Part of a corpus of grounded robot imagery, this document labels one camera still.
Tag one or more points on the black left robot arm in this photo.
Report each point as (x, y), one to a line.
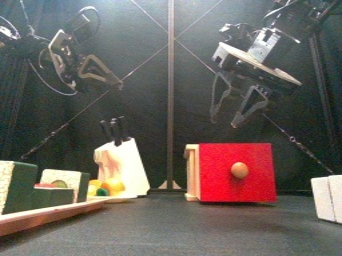
(18, 43)

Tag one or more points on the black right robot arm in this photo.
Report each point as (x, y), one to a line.
(303, 13)

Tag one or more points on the green sushi roll white rice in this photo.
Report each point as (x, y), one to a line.
(68, 176)

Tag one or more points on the small white plate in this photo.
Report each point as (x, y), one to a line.
(114, 199)

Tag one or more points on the green sushi piece red top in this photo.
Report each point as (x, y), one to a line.
(54, 196)

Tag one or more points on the large green sushi piece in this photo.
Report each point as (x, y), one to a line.
(18, 186)

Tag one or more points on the wooden sushi plate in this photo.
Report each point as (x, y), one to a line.
(49, 216)

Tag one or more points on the red box with wooden knob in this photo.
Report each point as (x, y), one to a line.
(236, 173)

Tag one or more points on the white wooden knife block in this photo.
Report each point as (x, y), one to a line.
(125, 166)

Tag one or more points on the pale yellow toy fruit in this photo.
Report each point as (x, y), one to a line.
(94, 186)

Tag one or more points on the small green toy ball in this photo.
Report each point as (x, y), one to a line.
(102, 192)

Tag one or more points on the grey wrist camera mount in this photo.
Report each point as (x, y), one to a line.
(264, 45)

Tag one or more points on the vertical metal frame pole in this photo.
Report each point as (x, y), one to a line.
(170, 100)

